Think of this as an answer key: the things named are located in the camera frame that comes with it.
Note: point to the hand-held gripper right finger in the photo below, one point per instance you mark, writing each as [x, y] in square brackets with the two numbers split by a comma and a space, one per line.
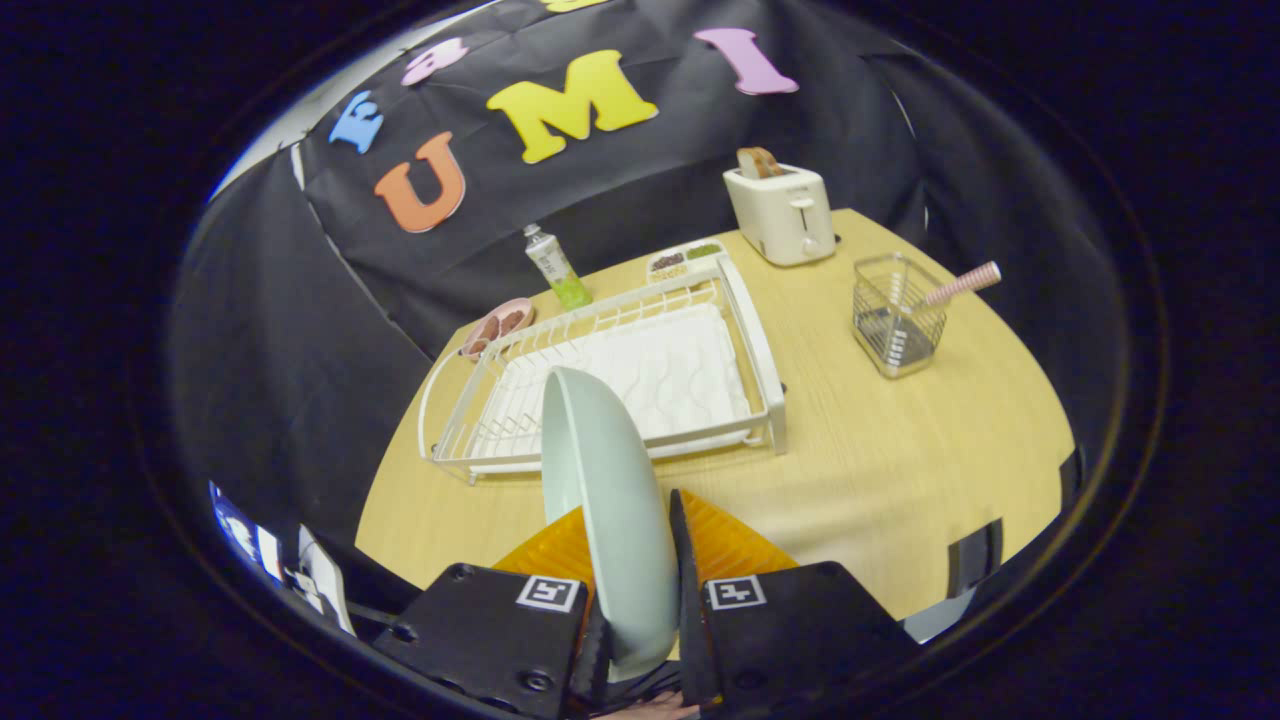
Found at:
[688, 600]

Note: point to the white and blue printed sheets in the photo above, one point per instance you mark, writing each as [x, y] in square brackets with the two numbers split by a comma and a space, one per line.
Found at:
[320, 580]

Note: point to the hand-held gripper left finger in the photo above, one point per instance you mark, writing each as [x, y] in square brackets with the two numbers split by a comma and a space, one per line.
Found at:
[480, 630]

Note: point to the brown bread slice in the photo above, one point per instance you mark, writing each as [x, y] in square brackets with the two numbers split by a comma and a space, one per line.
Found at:
[758, 162]

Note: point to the green drink bottle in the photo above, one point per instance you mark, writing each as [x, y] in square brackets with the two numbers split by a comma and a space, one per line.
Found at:
[555, 268]

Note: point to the small pink plate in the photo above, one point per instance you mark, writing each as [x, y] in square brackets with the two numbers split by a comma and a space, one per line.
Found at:
[520, 308]

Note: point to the cream toaster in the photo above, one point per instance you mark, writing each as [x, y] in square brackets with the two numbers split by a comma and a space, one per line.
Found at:
[780, 215]

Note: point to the brown food piece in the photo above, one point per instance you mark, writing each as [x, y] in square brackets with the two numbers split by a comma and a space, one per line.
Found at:
[483, 337]
[511, 321]

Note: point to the pale green plate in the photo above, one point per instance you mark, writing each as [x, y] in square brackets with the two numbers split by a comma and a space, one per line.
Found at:
[610, 500]

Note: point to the white compartment snack tray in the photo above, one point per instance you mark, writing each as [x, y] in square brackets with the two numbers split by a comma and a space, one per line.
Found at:
[685, 262]

